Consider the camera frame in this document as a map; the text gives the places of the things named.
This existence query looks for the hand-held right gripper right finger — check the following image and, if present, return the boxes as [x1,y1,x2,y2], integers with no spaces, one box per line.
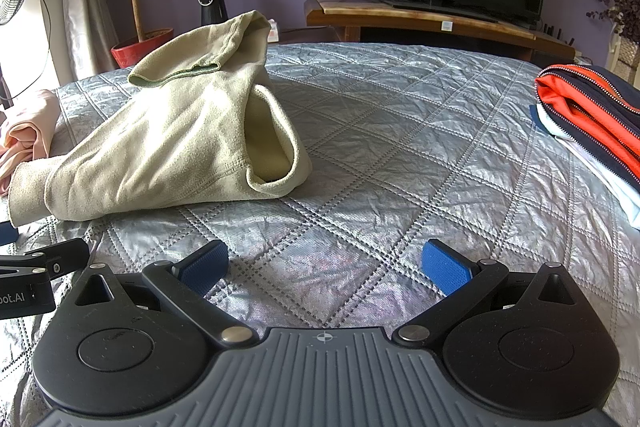
[391,238,581,351]

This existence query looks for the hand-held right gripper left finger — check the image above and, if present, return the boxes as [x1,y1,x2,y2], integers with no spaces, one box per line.
[72,239,260,352]

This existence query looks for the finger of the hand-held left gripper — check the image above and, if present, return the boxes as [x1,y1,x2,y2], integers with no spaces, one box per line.
[0,221,91,283]

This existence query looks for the pale green fleece sweater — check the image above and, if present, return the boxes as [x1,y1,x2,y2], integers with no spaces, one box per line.
[9,9,315,228]

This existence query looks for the grey quilted bedspread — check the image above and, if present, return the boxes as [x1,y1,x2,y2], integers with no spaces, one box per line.
[0,41,640,413]

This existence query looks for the pink garment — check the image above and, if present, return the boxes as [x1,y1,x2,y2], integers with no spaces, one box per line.
[0,88,61,198]

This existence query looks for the blue folded garment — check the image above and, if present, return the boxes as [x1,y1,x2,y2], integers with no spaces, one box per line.
[529,104,557,136]

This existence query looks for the white folded garment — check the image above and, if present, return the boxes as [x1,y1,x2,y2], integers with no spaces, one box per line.
[531,107,640,230]

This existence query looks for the grey silky curtain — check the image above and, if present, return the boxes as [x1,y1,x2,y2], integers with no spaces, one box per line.
[60,0,121,80]

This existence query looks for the black router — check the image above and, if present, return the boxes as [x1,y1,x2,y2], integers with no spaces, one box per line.
[541,23,576,46]

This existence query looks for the black cylindrical speaker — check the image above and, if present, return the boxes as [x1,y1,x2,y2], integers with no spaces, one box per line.
[196,0,230,24]

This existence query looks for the wooden television stand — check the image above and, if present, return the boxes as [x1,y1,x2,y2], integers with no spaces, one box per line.
[305,0,578,62]

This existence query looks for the white wicker plant stand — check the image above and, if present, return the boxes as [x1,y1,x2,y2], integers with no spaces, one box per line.
[607,23,640,82]

